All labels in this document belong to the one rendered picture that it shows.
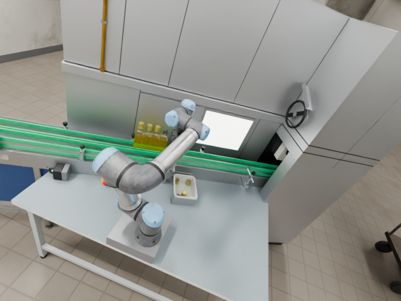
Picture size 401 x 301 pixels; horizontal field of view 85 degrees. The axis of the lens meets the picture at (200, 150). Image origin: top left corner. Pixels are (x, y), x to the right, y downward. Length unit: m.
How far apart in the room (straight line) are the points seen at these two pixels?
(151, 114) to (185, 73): 0.38
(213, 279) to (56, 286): 1.21
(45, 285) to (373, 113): 2.55
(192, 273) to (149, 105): 1.11
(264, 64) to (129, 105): 0.98
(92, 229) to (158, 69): 1.05
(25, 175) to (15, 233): 0.66
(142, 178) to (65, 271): 1.51
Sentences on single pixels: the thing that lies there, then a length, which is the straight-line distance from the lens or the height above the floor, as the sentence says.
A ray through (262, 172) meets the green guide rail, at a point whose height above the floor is 0.92.
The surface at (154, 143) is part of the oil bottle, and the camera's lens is 1.61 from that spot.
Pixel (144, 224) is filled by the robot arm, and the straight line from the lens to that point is 1.20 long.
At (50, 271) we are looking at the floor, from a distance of 2.22.
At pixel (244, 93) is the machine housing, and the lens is 1.69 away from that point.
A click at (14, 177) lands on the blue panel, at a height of 0.62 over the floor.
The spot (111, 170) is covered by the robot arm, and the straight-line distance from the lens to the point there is 0.84.
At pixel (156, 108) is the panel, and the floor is 1.23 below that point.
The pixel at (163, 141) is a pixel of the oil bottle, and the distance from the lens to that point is 1.60.
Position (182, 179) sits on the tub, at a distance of 1.74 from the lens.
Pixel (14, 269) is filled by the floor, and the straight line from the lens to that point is 2.29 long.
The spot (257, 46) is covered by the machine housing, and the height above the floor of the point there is 1.81.
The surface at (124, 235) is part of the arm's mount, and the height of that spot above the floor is 0.83.
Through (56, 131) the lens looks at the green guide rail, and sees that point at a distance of 1.79.
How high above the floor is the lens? 2.03
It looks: 36 degrees down
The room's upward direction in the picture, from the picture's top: 23 degrees clockwise
